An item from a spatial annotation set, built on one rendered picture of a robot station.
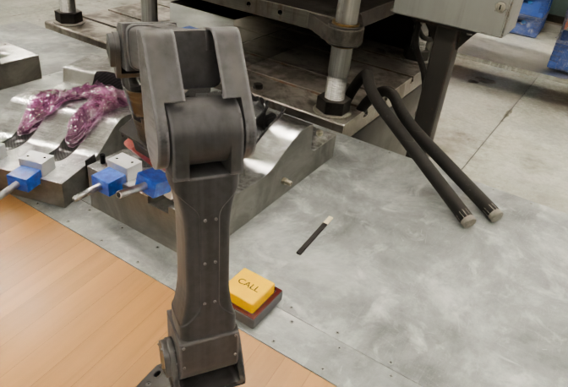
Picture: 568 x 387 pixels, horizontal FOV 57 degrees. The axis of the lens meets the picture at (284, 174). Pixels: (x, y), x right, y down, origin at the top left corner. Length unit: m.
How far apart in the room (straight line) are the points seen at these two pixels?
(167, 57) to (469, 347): 0.62
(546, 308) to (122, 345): 0.68
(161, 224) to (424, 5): 0.92
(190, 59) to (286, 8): 1.11
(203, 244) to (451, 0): 1.09
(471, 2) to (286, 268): 0.85
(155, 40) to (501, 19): 1.09
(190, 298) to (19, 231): 0.54
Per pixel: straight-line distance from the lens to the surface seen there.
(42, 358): 0.82
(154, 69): 0.47
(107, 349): 0.81
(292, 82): 1.74
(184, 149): 0.47
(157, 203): 0.96
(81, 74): 1.42
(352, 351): 0.82
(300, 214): 1.06
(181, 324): 0.59
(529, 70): 4.34
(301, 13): 1.59
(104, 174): 0.97
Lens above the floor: 1.40
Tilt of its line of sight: 31 degrees down
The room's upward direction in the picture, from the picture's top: 6 degrees clockwise
